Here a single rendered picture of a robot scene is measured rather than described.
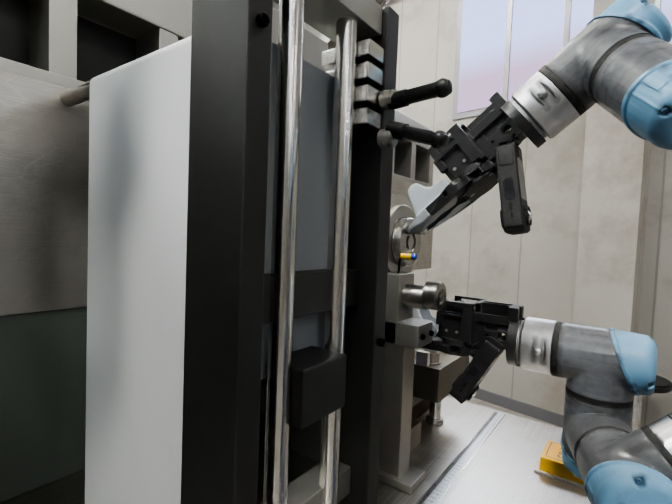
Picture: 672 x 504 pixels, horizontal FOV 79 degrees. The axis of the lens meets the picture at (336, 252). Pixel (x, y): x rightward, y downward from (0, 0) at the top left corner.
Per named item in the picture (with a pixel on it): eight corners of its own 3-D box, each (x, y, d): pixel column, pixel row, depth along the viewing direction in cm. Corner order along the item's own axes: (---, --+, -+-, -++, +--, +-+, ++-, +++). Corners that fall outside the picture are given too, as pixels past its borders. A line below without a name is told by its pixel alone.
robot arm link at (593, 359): (653, 413, 47) (659, 340, 47) (548, 388, 54) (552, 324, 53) (651, 393, 53) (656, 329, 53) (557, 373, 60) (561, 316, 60)
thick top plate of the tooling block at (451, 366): (437, 403, 71) (439, 369, 71) (273, 355, 95) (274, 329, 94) (468, 379, 84) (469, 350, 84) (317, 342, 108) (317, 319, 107)
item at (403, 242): (404, 275, 62) (396, 229, 59) (392, 274, 63) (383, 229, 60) (424, 253, 67) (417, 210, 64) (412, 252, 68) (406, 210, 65)
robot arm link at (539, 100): (582, 122, 52) (575, 104, 45) (550, 148, 54) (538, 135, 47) (543, 83, 54) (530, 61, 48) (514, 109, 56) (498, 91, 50)
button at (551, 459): (591, 489, 60) (592, 473, 60) (538, 471, 64) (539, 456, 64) (595, 468, 65) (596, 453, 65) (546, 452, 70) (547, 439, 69)
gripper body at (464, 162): (443, 162, 63) (509, 102, 57) (477, 205, 60) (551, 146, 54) (422, 153, 56) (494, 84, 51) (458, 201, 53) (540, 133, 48)
